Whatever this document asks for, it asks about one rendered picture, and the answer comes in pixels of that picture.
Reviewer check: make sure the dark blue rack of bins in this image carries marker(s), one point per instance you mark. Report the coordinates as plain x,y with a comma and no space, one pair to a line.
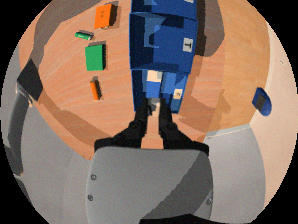
155,38

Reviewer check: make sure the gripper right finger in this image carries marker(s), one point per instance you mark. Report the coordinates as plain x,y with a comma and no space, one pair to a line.
172,137

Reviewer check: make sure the green flat block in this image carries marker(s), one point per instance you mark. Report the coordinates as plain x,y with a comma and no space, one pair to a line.
95,60

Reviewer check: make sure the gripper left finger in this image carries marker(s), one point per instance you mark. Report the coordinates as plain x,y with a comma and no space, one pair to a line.
129,136

